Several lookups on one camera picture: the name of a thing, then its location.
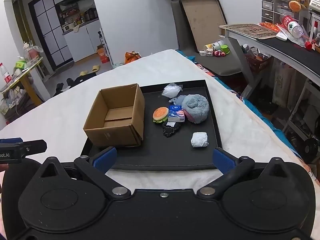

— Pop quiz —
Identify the green cup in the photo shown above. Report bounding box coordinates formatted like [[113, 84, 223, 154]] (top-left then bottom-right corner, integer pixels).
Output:
[[220, 44, 230, 55]]

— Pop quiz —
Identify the black stitched fabric toy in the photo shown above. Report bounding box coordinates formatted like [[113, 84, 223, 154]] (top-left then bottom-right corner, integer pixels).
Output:
[[163, 121, 182, 138]]

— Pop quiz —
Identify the blue denim fabric toy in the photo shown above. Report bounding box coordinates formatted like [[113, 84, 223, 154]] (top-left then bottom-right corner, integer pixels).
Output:
[[169, 95, 186, 106]]

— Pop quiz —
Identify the clear plastic water bottle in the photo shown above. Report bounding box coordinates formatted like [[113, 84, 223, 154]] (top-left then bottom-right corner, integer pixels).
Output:
[[279, 14, 312, 51]]

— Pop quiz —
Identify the clear plastic bag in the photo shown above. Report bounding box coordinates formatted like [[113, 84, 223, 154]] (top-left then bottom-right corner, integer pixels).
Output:
[[162, 83, 183, 99]]

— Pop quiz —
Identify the plush hamburger toy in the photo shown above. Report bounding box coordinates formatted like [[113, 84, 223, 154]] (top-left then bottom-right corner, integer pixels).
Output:
[[152, 107, 169, 123]]

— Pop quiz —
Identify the black rectangular tray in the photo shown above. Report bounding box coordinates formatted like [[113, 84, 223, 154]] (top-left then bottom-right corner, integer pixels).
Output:
[[80, 79, 223, 171]]

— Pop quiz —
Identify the grey fluffy plush slipper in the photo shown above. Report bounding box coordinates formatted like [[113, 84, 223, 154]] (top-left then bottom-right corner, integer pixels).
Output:
[[181, 94, 209, 124]]

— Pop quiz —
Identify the grey curved desk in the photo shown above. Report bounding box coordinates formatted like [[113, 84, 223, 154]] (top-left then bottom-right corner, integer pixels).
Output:
[[220, 25, 320, 85]]

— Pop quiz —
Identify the yellow slipper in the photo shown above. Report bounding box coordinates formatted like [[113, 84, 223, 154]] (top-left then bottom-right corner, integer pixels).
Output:
[[92, 65, 100, 73]]

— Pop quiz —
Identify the grey chair seat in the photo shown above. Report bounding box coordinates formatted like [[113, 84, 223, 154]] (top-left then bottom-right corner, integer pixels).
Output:
[[171, 1, 241, 76]]

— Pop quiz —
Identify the blue tissue packet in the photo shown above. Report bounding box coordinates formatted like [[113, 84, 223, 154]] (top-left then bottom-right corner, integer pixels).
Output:
[[168, 105, 185, 122]]

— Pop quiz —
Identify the orange bag on floor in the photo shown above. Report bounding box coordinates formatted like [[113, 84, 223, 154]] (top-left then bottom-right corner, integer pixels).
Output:
[[124, 51, 141, 64]]

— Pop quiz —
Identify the orange cardboard box on floor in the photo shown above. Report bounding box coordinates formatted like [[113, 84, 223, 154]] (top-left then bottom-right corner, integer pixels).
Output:
[[97, 44, 110, 64]]

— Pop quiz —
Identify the yellow side table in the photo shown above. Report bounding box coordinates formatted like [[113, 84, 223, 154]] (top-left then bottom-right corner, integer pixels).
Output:
[[1, 57, 43, 106]]

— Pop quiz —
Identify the white tissue bundle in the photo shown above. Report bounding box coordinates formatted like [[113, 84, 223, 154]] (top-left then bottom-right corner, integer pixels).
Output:
[[190, 132, 209, 148]]

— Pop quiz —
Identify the brown cardboard box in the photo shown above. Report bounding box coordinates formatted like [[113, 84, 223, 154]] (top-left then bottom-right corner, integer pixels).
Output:
[[83, 83, 145, 147]]

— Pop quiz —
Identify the orange plastic basket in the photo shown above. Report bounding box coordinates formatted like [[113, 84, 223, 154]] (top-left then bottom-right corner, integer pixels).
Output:
[[245, 47, 272, 74]]

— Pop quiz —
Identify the grey drawer cabinet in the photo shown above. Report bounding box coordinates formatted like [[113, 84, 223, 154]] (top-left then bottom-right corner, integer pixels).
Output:
[[261, 0, 295, 24]]

